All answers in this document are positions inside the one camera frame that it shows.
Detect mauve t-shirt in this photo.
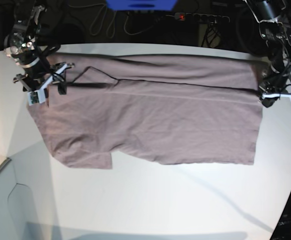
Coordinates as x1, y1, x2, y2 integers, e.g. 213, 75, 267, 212
27, 54, 264, 169

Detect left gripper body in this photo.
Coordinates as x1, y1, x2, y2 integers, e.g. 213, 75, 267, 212
257, 73, 291, 97

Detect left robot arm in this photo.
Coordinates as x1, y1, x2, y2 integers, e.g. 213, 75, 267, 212
245, 0, 291, 108

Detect black power strip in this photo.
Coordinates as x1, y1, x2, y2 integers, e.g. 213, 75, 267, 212
173, 12, 231, 24

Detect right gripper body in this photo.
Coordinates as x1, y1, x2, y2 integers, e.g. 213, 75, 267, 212
12, 62, 75, 92

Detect grey cable loops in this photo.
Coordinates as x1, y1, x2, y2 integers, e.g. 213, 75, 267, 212
89, 4, 161, 38

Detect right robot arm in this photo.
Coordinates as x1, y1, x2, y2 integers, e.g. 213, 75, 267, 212
4, 0, 68, 95

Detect blue bin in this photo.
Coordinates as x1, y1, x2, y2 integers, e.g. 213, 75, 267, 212
106, 0, 177, 11

